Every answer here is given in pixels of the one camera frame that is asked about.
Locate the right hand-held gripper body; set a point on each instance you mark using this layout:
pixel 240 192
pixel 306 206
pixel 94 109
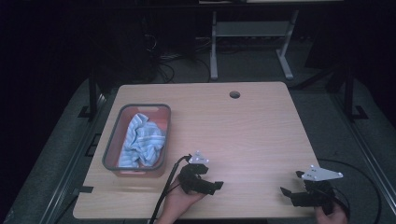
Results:
pixel 317 189

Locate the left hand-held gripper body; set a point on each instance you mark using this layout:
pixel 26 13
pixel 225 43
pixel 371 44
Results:
pixel 190 180

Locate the blue white striped cloth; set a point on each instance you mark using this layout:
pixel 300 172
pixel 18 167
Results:
pixel 141 143

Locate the pink basket with grey rim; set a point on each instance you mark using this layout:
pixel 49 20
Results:
pixel 112 149

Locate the person's left hand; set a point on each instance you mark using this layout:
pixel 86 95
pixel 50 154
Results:
pixel 179 202

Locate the person's right hand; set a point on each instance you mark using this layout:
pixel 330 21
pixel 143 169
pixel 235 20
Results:
pixel 333 216

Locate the black tape strip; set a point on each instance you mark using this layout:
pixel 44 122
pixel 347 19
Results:
pixel 83 189

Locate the grey metal stand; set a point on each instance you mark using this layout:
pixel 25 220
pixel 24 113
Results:
pixel 249 29

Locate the aluminium floor rail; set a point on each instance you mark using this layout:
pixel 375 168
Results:
pixel 71 161
pixel 367 149

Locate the black frame post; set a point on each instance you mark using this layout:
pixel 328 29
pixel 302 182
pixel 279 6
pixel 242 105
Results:
pixel 349 93
pixel 92 93

